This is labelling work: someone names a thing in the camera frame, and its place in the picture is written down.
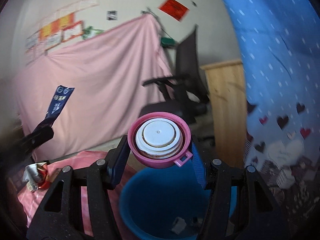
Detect pink bottle lid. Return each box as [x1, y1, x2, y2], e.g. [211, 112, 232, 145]
[127, 112, 193, 169]

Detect group of wall certificates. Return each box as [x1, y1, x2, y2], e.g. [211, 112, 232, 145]
[24, 0, 100, 60]

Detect pink checked tablecloth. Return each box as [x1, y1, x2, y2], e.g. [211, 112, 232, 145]
[17, 150, 140, 235]

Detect pink hanging sheet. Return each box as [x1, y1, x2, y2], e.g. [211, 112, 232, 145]
[14, 14, 175, 155]

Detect red diamond wall poster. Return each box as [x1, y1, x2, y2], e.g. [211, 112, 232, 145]
[158, 0, 190, 22]

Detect wooden cabinet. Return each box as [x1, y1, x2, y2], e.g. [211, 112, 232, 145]
[201, 59, 248, 168]

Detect green wall photos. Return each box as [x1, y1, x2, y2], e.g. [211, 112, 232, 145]
[82, 26, 104, 39]

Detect blue plastic bucket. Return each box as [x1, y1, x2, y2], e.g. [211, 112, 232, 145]
[119, 166, 238, 240]

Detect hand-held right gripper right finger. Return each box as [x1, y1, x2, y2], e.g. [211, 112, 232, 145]
[191, 136, 290, 240]

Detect dark blue sachet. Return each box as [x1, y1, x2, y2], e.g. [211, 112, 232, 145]
[46, 85, 75, 120]

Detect red paper box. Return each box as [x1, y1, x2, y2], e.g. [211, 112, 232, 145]
[37, 164, 54, 189]

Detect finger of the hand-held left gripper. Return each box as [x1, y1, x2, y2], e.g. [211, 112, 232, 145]
[19, 115, 55, 155]

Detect black office chair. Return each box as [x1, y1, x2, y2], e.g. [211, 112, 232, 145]
[141, 25, 210, 124]

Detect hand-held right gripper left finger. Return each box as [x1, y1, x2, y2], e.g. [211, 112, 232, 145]
[26, 136, 130, 240]

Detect blue printed curtain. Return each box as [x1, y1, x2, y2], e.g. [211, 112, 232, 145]
[212, 0, 320, 230]

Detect silver wrapper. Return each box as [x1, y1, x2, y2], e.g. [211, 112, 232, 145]
[24, 162, 42, 192]

